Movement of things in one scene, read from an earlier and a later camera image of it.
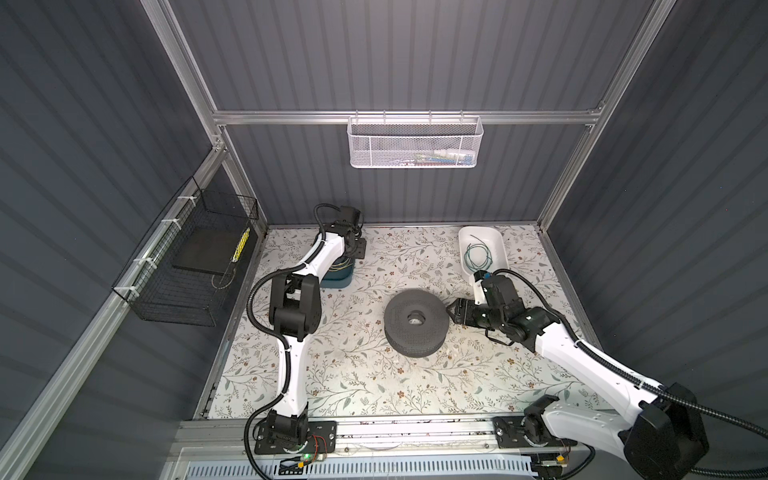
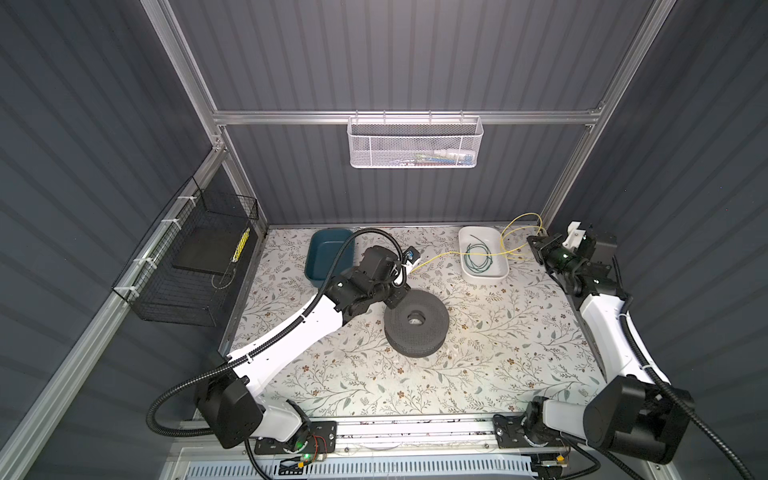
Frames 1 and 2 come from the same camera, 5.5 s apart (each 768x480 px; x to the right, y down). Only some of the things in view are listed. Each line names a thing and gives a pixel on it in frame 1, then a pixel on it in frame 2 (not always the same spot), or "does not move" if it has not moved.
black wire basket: [185, 272] does not move
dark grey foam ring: [416, 340] does not move
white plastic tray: [481, 249] does not move
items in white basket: [440, 157] does not move
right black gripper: [463, 306] -> [542, 250]
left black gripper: [358, 253] -> [397, 293]
